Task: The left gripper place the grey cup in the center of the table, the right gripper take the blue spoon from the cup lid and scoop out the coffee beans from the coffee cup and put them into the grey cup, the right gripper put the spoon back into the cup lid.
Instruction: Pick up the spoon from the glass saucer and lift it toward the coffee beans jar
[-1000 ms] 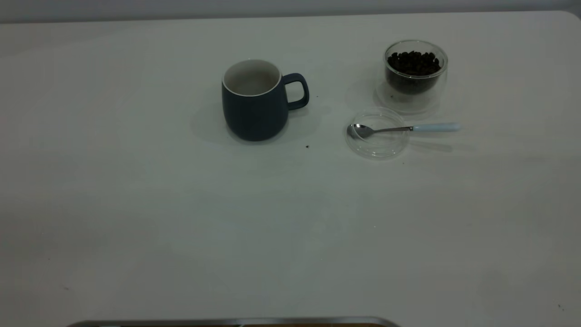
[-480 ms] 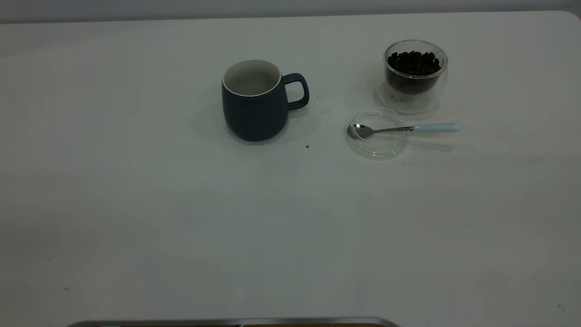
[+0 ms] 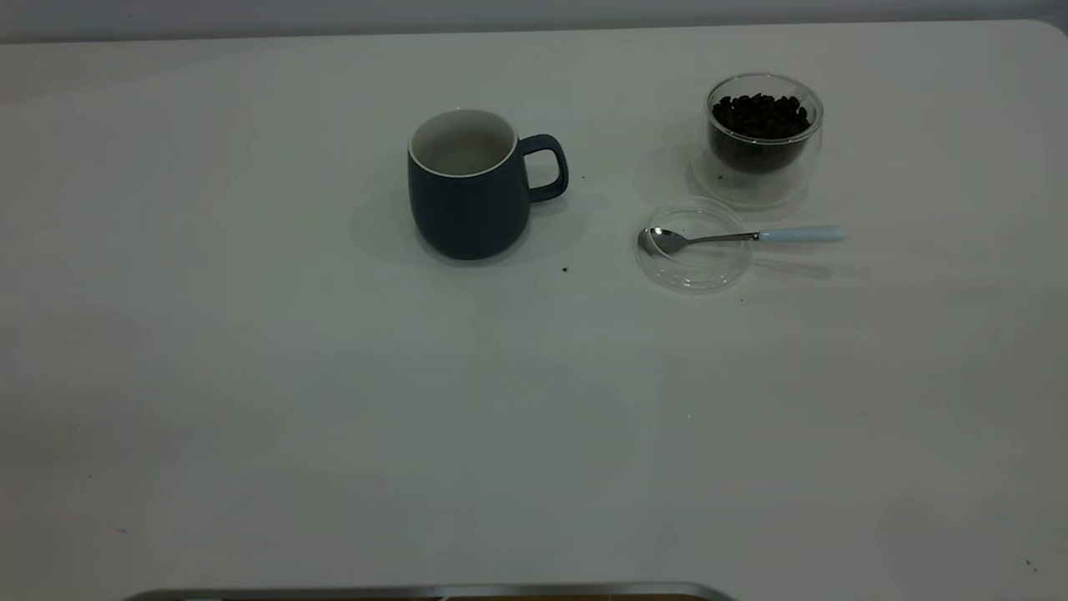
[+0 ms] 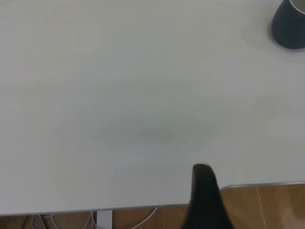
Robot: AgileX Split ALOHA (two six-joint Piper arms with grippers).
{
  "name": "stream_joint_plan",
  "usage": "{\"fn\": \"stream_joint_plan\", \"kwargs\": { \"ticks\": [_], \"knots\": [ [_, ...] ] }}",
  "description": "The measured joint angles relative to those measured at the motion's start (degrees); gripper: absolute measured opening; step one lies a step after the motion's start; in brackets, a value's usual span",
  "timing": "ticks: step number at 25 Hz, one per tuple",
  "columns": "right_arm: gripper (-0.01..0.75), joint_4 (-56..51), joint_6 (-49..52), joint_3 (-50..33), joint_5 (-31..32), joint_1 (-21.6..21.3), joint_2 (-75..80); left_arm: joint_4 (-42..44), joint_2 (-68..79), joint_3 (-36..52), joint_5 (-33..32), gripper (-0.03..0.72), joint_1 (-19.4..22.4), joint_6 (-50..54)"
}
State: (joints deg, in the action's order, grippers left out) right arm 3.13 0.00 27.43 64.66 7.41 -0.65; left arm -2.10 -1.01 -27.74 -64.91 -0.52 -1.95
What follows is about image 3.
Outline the coffee bean pile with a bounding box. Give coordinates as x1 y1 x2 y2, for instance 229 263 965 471
710 93 812 174

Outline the clear double-wall glass bowl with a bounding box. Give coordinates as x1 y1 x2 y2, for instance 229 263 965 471
691 73 825 210

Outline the dark blue ceramic mug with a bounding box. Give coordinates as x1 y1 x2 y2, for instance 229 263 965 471
407 109 570 261

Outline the clear shallow glass dish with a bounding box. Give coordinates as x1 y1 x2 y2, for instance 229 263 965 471
634 198 753 294

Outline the metal spoon light blue handle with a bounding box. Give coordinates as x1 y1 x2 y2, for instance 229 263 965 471
638 224 846 256

